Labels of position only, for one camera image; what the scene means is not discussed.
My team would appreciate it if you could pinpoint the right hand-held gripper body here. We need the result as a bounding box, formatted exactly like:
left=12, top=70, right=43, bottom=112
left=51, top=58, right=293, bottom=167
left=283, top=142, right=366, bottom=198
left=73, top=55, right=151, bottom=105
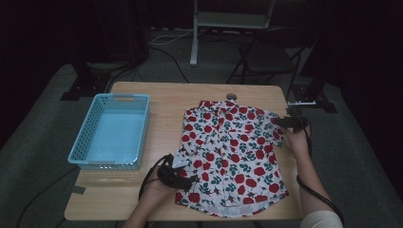
left=282, top=100, right=317, bottom=134

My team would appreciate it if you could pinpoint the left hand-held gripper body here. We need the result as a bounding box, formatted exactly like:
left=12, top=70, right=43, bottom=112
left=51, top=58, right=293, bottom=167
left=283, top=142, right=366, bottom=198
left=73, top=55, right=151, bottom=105
left=157, top=153, right=194, bottom=192

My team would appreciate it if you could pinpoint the white shirt with red flowers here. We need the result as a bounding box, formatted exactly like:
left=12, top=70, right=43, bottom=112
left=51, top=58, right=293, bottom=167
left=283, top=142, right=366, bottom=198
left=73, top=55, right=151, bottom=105
left=175, top=100, right=290, bottom=219

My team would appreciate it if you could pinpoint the person's right hand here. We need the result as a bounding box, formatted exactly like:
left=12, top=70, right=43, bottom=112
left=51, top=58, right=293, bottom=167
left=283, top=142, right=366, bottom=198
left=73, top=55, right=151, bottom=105
left=282, top=124, right=312, bottom=160

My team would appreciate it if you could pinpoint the person's left hand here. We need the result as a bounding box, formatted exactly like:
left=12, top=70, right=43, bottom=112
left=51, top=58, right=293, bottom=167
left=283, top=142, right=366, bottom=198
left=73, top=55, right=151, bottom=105
left=141, top=167, right=179, bottom=207

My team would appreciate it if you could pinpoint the black stand base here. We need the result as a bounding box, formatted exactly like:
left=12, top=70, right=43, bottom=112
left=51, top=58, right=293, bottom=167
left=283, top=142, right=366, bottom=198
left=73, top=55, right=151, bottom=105
left=60, top=63, right=112, bottom=102
left=293, top=47, right=338, bottom=114

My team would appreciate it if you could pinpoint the black folding chair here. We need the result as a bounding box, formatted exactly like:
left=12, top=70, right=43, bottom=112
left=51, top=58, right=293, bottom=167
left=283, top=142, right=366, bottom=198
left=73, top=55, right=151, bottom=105
left=226, top=27, right=315, bottom=99

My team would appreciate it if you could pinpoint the light blue plastic basket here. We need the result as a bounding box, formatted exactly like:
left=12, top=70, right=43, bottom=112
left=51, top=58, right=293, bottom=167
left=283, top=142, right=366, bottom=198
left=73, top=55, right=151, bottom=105
left=67, top=92, right=150, bottom=171

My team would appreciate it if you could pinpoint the cream sleeve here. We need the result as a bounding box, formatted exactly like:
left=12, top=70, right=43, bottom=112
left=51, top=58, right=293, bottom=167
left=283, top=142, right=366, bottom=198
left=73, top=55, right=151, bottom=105
left=298, top=210, right=345, bottom=228

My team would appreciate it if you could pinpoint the white metal stand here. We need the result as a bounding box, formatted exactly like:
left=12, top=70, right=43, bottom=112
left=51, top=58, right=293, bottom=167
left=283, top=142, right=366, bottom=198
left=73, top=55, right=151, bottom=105
left=189, top=0, right=277, bottom=67

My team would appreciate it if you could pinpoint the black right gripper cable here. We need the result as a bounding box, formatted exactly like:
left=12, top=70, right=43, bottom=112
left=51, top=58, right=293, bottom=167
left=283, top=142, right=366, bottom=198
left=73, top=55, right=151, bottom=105
left=296, top=124, right=346, bottom=226

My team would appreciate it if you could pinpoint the black floor cable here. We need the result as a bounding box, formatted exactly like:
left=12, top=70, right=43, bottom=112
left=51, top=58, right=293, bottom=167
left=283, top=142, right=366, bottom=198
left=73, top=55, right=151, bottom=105
left=148, top=46, right=191, bottom=84
left=15, top=165, right=79, bottom=228

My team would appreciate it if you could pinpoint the white floor cable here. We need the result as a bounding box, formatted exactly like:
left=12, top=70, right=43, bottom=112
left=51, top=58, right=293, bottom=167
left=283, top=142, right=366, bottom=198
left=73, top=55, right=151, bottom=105
left=148, top=28, right=198, bottom=46

